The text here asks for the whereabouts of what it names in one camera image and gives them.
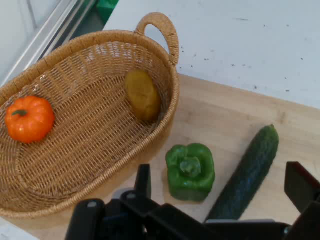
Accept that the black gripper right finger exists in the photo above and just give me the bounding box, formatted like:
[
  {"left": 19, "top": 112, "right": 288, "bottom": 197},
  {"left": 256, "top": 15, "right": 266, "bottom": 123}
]
[{"left": 284, "top": 161, "right": 320, "bottom": 240}]

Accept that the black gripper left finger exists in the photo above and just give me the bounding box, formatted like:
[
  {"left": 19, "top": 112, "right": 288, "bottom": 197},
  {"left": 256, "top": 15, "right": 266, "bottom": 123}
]
[{"left": 65, "top": 163, "right": 208, "bottom": 240}]

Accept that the green toy bell pepper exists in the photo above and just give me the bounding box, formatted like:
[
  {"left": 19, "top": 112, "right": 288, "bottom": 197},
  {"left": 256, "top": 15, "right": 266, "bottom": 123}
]
[{"left": 165, "top": 142, "right": 216, "bottom": 203}]

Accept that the long dark green cucumber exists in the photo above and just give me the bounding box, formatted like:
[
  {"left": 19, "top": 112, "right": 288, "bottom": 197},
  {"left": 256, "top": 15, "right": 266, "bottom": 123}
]
[{"left": 204, "top": 124, "right": 280, "bottom": 223}]

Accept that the wooden cutting board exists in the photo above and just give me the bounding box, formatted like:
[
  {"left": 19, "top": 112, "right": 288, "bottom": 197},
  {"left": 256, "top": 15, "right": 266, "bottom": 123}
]
[{"left": 7, "top": 73, "right": 320, "bottom": 240}]

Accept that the red tomato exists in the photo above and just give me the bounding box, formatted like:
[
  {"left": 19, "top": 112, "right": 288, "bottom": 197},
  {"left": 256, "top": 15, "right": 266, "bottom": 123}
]
[{"left": 4, "top": 95, "right": 56, "bottom": 145}]

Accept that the green foam packing piece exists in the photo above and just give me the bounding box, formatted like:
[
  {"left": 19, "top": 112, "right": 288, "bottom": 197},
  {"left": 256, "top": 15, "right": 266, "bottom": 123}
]
[{"left": 96, "top": 0, "right": 119, "bottom": 23}]

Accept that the woven wicker basket with handles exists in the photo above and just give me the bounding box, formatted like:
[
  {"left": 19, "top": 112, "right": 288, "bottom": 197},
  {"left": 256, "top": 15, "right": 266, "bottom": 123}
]
[{"left": 0, "top": 11, "right": 181, "bottom": 220}]

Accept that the metal window frame rail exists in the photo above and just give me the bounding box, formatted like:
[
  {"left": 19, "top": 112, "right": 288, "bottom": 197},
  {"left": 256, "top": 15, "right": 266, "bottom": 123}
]
[{"left": 0, "top": 0, "right": 99, "bottom": 87}]

